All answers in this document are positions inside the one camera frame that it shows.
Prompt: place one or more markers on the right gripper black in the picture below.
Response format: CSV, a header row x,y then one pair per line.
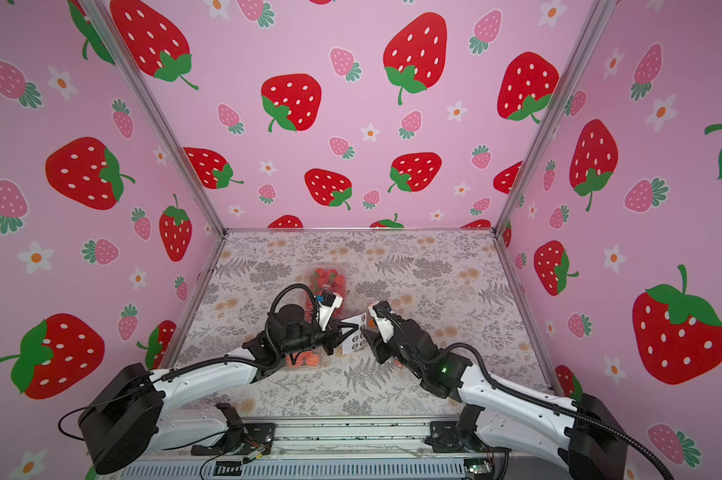
x,y
376,336

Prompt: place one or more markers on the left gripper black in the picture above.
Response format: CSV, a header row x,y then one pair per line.
x,y
333,337

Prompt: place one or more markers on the white sticker sheet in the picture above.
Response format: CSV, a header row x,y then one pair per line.
x,y
354,342

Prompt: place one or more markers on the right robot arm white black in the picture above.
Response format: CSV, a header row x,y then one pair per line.
x,y
580,435

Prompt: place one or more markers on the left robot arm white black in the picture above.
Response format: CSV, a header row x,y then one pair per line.
x,y
131,415

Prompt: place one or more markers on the clear large peach box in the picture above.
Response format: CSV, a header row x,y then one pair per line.
x,y
306,360

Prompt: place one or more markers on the clear strawberry box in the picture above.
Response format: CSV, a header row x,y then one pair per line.
x,y
330,278

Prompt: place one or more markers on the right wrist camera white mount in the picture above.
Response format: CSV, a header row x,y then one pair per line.
x,y
381,313

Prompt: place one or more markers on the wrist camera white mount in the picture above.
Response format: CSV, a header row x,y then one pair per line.
x,y
328,303
381,313

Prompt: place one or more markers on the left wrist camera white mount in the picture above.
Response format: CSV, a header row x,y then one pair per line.
x,y
328,303

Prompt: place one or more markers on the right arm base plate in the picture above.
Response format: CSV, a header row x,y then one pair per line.
x,y
448,437

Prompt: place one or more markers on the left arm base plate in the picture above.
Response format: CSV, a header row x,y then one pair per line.
x,y
243,441

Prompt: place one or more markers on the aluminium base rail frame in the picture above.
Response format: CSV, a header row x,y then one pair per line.
x,y
364,448

